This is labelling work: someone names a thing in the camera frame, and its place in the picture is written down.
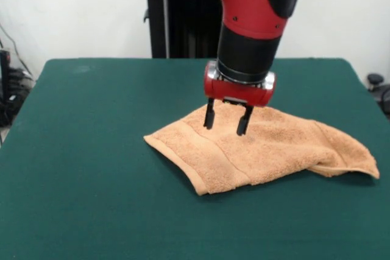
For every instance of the dark green table cloth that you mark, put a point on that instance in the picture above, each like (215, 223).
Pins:
(91, 211)

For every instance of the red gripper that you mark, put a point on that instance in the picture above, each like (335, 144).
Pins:
(240, 92)

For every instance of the black equipment pile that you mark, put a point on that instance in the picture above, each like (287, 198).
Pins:
(13, 101)

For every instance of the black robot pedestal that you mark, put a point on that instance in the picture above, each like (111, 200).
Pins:
(182, 28)

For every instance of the orange terry towel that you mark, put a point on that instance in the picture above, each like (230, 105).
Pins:
(274, 150)

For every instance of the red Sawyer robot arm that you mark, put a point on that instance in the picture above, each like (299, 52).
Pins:
(250, 4)

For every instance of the black upright device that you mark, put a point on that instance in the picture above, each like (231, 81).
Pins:
(5, 71)

